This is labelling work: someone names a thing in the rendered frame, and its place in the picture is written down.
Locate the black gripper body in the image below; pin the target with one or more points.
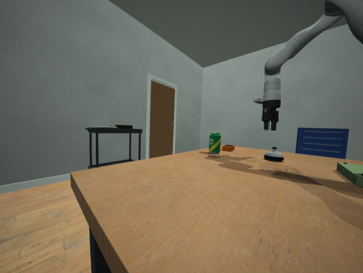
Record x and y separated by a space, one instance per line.
272 104

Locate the green drink can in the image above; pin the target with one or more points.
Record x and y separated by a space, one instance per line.
214 143

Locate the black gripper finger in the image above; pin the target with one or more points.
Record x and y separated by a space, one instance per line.
266 118
274 121

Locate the orange digital multimeter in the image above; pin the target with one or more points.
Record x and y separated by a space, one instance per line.
228 148

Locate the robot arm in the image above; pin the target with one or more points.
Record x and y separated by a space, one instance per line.
333 11

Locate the grey metal bell dome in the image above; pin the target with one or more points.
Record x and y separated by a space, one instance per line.
274 156

